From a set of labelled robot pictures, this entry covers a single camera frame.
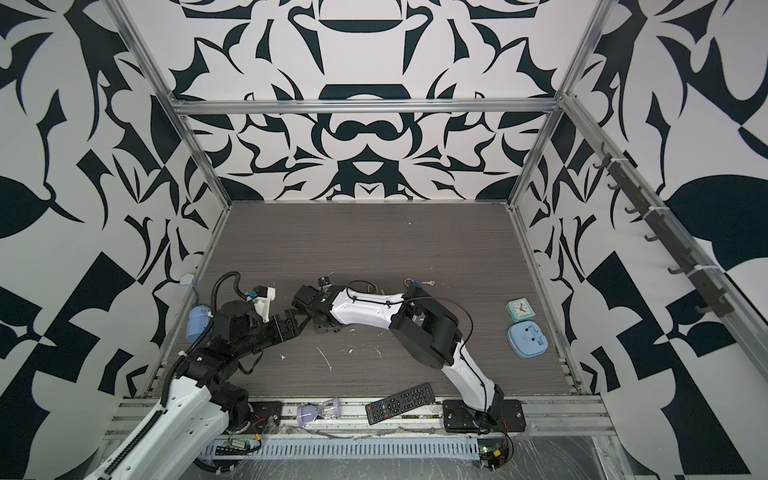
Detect black corrugated cable hose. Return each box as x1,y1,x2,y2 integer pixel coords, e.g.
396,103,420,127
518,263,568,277
209,271,250,307

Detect light blue round device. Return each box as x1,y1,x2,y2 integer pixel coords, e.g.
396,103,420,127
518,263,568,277
507,320,549,359

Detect white slotted cable duct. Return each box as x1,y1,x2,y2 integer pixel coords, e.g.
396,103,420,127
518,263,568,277
201,437,480,461

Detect blue padlock with key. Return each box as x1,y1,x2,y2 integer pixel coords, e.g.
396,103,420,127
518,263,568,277
403,277,421,288

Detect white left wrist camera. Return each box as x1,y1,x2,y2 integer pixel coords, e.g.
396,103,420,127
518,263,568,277
246,286,276,323

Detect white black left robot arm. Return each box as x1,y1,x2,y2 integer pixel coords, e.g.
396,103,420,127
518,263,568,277
88,300,305,479

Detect teal alarm clock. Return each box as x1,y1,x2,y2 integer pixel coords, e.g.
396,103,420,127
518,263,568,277
506,298,536,323

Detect black remote control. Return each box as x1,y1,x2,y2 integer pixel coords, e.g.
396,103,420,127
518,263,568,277
365,382,435,425

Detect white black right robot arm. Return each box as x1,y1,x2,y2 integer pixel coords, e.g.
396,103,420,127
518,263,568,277
287,282,522,434

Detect light blue device left wall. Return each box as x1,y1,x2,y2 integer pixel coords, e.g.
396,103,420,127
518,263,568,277
185,305,211,343

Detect clear safety glasses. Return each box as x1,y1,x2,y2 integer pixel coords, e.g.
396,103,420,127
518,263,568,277
296,397,341,428

